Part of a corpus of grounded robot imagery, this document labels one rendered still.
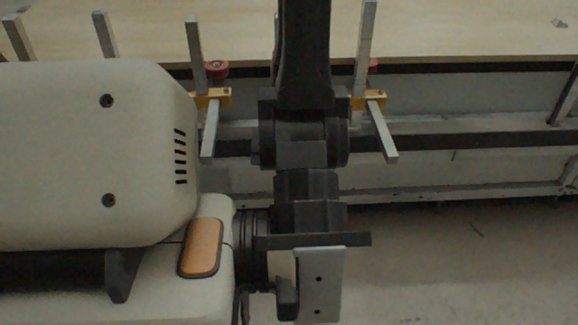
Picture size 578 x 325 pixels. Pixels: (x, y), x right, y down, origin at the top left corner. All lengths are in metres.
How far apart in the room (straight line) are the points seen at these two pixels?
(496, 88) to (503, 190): 0.62
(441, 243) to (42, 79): 1.90
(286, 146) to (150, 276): 0.19
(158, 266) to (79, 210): 0.09
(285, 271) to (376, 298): 1.43
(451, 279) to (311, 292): 1.56
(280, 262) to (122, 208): 0.16
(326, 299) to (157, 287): 0.17
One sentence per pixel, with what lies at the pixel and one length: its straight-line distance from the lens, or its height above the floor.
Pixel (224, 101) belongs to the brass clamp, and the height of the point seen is 0.84.
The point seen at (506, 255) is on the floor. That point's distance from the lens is 2.14.
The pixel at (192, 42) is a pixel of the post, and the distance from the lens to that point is 1.23.
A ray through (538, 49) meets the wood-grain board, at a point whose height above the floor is 0.90.
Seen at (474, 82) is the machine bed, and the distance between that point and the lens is 1.72.
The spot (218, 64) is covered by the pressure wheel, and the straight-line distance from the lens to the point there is 1.38.
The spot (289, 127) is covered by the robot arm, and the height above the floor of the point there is 1.27.
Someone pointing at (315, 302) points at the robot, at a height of 1.16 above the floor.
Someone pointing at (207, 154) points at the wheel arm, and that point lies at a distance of 1.07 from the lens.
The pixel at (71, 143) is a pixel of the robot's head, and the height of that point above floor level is 1.35.
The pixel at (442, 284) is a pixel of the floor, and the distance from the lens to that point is 1.92.
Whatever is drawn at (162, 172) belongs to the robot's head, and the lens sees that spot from 0.31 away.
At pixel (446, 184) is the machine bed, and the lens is 2.09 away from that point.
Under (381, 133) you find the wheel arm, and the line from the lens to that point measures 1.19.
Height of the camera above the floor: 1.53
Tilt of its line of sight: 41 degrees down
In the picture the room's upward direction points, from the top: straight up
